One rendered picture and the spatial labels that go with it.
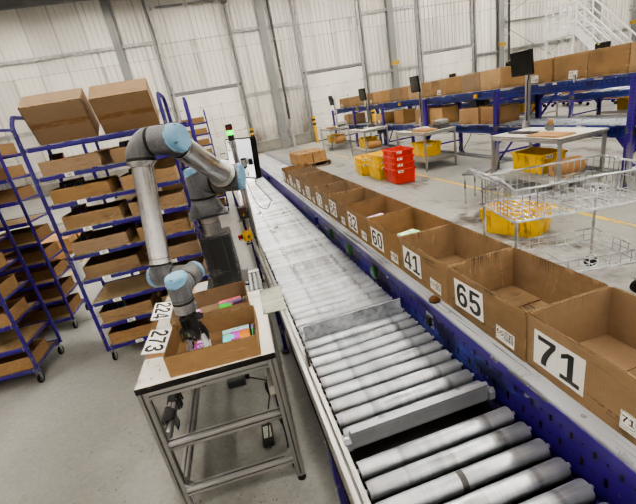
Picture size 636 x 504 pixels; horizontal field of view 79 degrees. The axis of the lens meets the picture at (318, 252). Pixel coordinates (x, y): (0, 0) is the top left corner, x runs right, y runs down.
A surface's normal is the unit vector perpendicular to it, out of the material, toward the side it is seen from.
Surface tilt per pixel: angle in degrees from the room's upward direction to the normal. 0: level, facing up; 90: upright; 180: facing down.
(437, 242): 89
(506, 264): 90
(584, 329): 89
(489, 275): 89
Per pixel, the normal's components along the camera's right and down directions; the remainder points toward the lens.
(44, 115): 0.31, 0.70
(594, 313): 0.24, 0.30
